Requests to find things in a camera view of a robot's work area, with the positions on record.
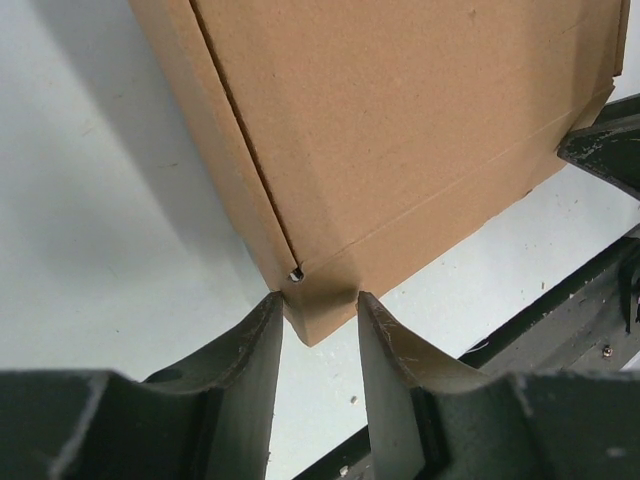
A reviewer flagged brown cardboard box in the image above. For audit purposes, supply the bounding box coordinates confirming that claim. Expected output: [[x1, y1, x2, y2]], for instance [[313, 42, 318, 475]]
[[131, 1, 630, 346]]

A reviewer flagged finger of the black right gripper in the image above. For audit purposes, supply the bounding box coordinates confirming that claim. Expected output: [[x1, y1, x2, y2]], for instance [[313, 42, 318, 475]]
[[557, 94, 640, 195]]

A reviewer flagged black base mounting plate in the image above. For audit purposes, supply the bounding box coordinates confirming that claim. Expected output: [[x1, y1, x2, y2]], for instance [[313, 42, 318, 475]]
[[303, 237, 639, 479]]

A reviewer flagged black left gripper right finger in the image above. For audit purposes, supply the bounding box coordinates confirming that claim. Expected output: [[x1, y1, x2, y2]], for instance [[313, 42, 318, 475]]
[[357, 292, 639, 479]]

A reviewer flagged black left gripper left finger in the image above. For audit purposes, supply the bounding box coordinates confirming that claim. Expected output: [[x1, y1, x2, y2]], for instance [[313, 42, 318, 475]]
[[1, 292, 283, 479]]

